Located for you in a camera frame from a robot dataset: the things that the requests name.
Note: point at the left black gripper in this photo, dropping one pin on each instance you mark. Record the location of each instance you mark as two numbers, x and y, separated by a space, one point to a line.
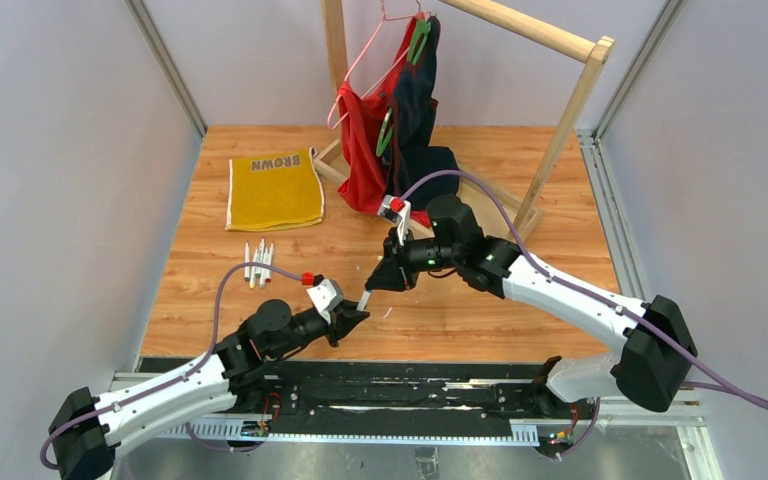
337 321

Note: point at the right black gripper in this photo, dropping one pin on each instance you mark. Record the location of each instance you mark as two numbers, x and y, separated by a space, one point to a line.
396 263

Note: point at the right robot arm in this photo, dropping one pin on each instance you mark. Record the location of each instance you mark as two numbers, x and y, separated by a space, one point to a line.
650 347

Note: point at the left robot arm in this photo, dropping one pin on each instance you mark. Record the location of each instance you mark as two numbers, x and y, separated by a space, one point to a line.
90 431

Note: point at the white pen on table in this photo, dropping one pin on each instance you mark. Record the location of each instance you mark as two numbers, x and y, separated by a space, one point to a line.
247 259

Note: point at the red garment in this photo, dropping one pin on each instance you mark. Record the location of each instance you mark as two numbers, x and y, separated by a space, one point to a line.
364 188

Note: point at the dark navy garment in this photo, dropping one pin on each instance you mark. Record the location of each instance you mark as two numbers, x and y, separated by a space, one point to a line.
409 155

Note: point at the wooden clothes rack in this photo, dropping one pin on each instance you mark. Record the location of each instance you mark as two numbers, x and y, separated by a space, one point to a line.
490 84

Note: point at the yellow folded towel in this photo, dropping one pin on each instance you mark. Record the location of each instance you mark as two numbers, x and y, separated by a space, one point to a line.
277 191

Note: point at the green hanger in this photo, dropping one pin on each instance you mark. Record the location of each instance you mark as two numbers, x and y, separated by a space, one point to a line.
417 43

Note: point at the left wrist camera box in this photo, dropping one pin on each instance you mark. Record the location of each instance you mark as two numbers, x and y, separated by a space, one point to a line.
325 297

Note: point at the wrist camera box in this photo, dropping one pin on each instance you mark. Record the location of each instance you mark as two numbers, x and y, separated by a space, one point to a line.
395 209
325 297

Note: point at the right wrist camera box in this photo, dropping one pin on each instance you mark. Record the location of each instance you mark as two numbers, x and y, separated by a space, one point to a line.
395 209

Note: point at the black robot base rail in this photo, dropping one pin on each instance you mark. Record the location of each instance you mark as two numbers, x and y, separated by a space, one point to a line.
399 402

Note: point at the pink wire hanger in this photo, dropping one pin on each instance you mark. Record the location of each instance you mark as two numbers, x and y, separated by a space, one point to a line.
361 42

